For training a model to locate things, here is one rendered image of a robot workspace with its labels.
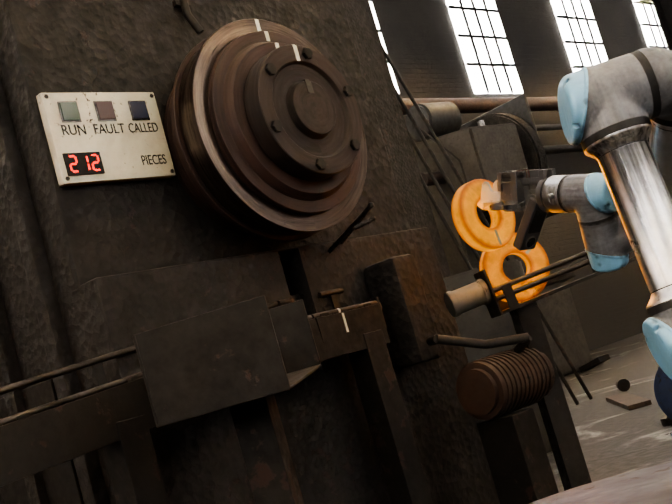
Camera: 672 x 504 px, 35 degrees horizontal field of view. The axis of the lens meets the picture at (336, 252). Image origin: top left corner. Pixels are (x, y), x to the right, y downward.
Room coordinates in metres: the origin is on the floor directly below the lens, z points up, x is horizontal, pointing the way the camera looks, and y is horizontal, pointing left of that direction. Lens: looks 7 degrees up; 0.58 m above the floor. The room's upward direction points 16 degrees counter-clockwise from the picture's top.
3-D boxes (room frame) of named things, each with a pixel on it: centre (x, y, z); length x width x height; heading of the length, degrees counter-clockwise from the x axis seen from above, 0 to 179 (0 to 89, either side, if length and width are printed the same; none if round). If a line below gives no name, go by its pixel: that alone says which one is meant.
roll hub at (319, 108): (2.10, -0.02, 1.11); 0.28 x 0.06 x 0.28; 136
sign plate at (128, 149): (2.00, 0.36, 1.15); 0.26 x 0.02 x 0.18; 136
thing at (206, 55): (2.17, 0.05, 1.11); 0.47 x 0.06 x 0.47; 136
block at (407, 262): (2.35, -0.10, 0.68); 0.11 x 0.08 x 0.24; 46
